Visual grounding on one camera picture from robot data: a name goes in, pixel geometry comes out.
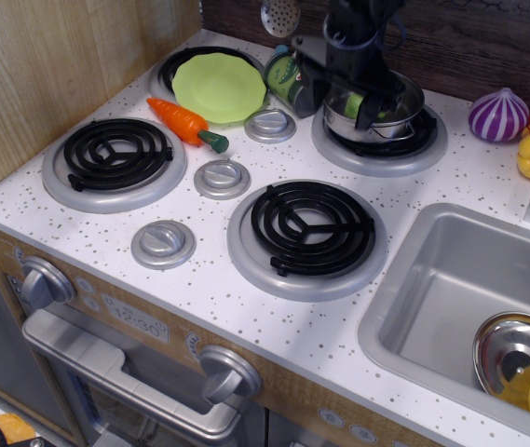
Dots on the green toy peas can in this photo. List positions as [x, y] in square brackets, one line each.
[283, 77]

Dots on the orange toy carrot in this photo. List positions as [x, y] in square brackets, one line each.
[188, 126]

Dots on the front right stove burner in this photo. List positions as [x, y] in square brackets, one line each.
[307, 241]

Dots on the silver stove knob middle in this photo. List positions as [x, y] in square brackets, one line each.
[222, 179]

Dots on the grey toy sink basin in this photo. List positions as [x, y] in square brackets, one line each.
[455, 269]

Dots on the silver stove knob back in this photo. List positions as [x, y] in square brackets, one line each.
[270, 126]

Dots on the stove burner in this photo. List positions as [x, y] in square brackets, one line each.
[113, 165]
[161, 76]
[307, 241]
[399, 158]

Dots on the silver stove knob front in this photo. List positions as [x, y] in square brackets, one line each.
[163, 245]

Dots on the steel pot lid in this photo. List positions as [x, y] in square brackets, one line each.
[501, 357]

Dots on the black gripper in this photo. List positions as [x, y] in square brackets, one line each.
[361, 68]

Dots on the purple striped toy onion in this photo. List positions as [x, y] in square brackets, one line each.
[499, 116]

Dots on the back left stove burner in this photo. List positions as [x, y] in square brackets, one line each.
[161, 76]

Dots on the left oven dial knob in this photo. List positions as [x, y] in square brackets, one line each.
[44, 284]

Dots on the back right stove burner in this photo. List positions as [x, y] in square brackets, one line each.
[399, 158]

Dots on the green toy broccoli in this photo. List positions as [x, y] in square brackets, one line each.
[354, 102]

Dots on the silver stove knob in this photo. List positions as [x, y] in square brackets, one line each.
[222, 179]
[163, 245]
[270, 126]

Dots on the silver oven door handle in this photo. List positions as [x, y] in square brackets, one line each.
[119, 403]

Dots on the small steel pot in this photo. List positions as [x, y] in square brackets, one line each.
[395, 124]

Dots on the light green plastic plate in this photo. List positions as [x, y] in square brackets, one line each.
[220, 88]

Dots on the right oven dial knob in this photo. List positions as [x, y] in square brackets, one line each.
[227, 374]

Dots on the oven dial knob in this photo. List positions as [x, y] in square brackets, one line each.
[44, 284]
[227, 374]

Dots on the hanging silver skimmer ladle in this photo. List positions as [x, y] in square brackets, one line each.
[280, 17]

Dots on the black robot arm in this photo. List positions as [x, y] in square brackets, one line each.
[359, 21]

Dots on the front left stove burner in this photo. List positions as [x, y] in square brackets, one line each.
[113, 165]

